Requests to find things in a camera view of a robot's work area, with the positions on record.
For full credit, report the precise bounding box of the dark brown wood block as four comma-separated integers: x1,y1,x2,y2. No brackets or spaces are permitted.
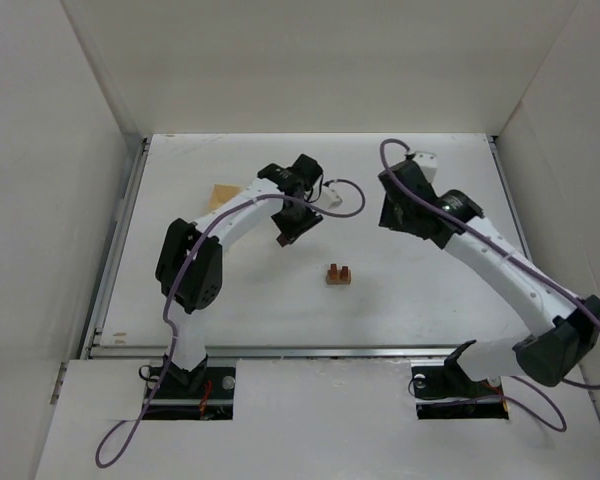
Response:
276,234,289,247

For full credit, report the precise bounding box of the light wooden box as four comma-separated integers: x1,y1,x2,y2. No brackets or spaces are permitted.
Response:
208,184,241,212

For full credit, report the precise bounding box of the light tan wood block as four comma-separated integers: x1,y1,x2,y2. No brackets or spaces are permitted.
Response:
325,270,352,286

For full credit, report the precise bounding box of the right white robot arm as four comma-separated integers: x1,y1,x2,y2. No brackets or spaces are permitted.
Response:
378,158,600,395

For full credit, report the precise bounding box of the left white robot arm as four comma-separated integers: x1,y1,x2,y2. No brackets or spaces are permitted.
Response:
155,154,323,396

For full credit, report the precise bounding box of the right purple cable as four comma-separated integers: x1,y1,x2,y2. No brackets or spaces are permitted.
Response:
379,138,600,433

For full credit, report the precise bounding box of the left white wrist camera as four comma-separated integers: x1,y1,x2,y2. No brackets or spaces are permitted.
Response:
322,184,342,209

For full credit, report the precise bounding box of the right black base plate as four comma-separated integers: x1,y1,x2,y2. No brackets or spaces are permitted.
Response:
408,363,509,420

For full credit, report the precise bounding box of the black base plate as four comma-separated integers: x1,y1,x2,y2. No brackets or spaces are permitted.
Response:
408,363,509,420
142,366,236,421

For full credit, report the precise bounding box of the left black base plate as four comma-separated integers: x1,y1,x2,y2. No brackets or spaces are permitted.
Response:
142,366,236,421

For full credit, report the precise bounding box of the metal front rail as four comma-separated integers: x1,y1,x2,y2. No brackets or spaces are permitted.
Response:
87,343,531,360

